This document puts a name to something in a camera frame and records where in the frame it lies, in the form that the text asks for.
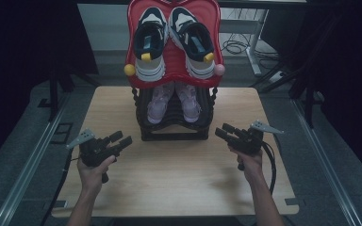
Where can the metal floor rail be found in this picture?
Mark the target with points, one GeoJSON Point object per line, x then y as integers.
{"type": "Point", "coordinates": [323, 157]}
{"type": "Point", "coordinates": [28, 169]}

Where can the navy and white sneaker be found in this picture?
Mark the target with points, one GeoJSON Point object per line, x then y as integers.
{"type": "Point", "coordinates": [194, 40]}
{"type": "Point", "coordinates": [149, 40]}

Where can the purple sandal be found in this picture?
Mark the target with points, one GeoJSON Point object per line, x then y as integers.
{"type": "Point", "coordinates": [188, 103]}
{"type": "Point", "coordinates": [158, 103]}

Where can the red and black shoe rack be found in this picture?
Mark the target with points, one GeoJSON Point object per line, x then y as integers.
{"type": "Point", "coordinates": [173, 64]}

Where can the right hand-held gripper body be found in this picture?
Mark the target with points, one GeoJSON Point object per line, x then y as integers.
{"type": "Point", "coordinates": [246, 142]}

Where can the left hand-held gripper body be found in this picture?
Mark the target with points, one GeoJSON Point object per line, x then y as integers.
{"type": "Point", "coordinates": [94, 152]}

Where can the black tripod stand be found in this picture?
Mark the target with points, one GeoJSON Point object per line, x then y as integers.
{"type": "Point", "coordinates": [308, 94]}

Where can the dark curtain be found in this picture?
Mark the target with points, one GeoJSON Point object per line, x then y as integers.
{"type": "Point", "coordinates": [352, 78]}
{"type": "Point", "coordinates": [19, 62]}

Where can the white desk frame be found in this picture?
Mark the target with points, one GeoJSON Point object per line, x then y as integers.
{"type": "Point", "coordinates": [254, 40]}

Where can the person's right hand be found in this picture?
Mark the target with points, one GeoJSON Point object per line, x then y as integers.
{"type": "Point", "coordinates": [253, 166]}

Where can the person's left hand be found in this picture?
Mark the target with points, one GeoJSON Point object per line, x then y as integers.
{"type": "Point", "coordinates": [91, 175]}

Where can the white power strip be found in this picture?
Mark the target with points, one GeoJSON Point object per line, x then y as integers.
{"type": "Point", "coordinates": [277, 76]}

